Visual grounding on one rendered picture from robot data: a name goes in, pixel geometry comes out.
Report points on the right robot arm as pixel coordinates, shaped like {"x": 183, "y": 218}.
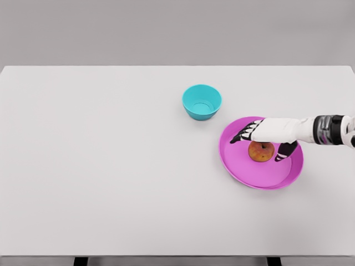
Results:
{"x": 327, "y": 129}

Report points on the pink plate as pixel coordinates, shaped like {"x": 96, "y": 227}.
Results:
{"x": 249, "y": 171}

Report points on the red yellow apple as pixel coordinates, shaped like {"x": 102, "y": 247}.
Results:
{"x": 260, "y": 152}

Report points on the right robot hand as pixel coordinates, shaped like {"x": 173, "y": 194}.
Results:
{"x": 273, "y": 129}

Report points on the blue bowl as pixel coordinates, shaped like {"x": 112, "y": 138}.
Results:
{"x": 202, "y": 102}

